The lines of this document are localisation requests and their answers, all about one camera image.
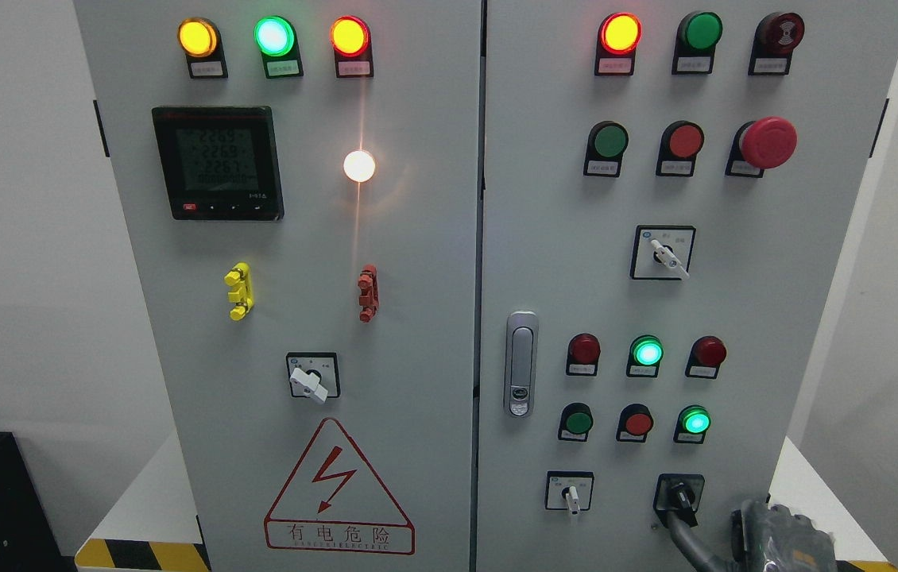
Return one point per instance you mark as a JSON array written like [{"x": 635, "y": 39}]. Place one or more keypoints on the black knob selector switch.
[{"x": 679, "y": 493}]

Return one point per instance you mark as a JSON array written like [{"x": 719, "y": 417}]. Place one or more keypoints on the grey electrical cabinet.
[{"x": 478, "y": 116}]

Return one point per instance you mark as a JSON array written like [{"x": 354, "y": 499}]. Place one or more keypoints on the red terminal connector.
[{"x": 368, "y": 298}]

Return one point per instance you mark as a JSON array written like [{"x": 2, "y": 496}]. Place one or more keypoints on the dark red indicator left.
[{"x": 583, "y": 353}]

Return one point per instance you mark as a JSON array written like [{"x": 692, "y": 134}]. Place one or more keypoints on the dark red indicator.
[
  {"x": 705, "y": 357},
  {"x": 583, "y": 353}
]

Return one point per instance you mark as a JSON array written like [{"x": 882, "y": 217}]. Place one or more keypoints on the white lit indicator lamp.
[{"x": 359, "y": 166}]

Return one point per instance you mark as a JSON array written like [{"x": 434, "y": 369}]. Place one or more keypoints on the green push button lower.
[{"x": 576, "y": 421}]

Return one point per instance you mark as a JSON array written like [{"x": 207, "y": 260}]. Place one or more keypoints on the green lit indicator middle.
[{"x": 645, "y": 355}]

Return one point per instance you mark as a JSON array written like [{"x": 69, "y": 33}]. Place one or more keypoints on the yellow terminal connector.
[{"x": 241, "y": 293}]

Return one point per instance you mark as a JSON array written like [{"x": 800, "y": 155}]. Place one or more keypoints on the green push button upper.
[{"x": 606, "y": 144}]

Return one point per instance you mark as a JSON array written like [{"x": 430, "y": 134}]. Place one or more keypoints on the red push button lower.
[{"x": 635, "y": 423}]

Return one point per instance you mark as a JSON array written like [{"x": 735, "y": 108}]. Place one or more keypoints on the red push button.
[
  {"x": 635, "y": 423},
  {"x": 679, "y": 147}
]

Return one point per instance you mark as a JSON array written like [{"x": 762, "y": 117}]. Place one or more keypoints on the red electrical hazard sticker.
[{"x": 334, "y": 500}]

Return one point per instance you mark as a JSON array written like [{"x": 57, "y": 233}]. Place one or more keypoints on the black digital power meter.
[{"x": 220, "y": 163}]

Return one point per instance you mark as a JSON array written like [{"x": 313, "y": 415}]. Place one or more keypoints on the dark red indicator right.
[{"x": 705, "y": 357}]

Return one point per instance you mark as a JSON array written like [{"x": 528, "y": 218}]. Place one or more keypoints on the orange-red indicator light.
[{"x": 350, "y": 38}]

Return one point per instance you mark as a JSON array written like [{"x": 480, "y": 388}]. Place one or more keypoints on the red push button upper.
[{"x": 679, "y": 147}]

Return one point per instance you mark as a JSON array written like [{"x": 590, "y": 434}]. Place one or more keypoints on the green lit push button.
[{"x": 691, "y": 425}]

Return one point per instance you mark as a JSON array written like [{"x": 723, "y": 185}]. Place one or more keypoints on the green lit indicator light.
[{"x": 278, "y": 43}]

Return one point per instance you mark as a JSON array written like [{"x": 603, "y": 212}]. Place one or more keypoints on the red lit indicator right door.
[{"x": 617, "y": 40}]

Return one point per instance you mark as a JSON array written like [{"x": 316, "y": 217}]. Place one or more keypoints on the red emergency stop button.
[{"x": 761, "y": 145}]

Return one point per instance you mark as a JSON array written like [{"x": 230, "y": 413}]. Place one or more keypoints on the yellow indicator light left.
[{"x": 203, "y": 48}]

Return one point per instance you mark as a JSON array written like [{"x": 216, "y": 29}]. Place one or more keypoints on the dark green indicator light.
[{"x": 696, "y": 40}]

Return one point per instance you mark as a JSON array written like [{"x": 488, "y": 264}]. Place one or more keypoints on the dark red buzzer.
[{"x": 774, "y": 41}]

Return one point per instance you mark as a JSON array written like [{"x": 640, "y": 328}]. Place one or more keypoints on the silver cabinet door handle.
[{"x": 522, "y": 333}]

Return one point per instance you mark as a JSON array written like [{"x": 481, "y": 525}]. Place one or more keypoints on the white-handled selector switch left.
[{"x": 313, "y": 375}]

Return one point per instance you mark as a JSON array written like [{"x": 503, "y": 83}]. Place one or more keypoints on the white-handled selector switch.
[
  {"x": 662, "y": 253},
  {"x": 313, "y": 375}
]

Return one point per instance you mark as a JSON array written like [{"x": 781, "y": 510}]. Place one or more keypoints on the white-handled selector switch upper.
[{"x": 662, "y": 253}]

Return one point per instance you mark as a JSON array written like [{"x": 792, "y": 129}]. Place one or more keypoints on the small white selector switch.
[{"x": 569, "y": 491}]

